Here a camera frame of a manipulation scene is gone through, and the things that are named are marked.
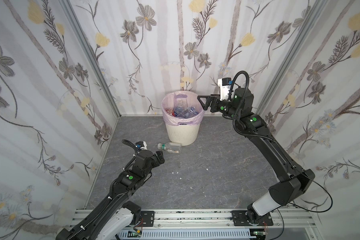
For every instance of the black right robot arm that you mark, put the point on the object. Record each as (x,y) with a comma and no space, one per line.
(293,182)

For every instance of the cream ribbed waste bin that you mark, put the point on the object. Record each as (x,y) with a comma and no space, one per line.
(183,131)

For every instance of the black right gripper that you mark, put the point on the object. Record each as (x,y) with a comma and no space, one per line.
(213,102)

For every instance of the clear bluish bottle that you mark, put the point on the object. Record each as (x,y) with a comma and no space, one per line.
(180,110)

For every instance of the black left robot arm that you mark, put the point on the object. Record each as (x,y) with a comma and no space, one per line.
(116,211)

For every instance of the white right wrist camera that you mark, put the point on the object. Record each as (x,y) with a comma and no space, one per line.
(224,88)

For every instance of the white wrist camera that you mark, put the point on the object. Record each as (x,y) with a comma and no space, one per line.
(141,145)
(224,88)

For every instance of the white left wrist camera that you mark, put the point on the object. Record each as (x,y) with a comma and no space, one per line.
(141,145)

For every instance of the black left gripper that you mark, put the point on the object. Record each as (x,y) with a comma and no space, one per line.
(157,157)

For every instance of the yellow red tea bottle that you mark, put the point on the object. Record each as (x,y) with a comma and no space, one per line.
(170,111)

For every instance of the clear bottle green neck band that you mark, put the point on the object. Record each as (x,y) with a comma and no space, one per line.
(170,147)

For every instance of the clear bottle dark blue label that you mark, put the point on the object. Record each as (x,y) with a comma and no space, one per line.
(190,112)

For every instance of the white slotted cable duct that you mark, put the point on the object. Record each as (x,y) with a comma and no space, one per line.
(188,234)

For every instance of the pink plastic bin liner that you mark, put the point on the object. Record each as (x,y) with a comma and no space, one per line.
(170,100)

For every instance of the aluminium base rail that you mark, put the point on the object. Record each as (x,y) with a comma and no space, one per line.
(283,224)

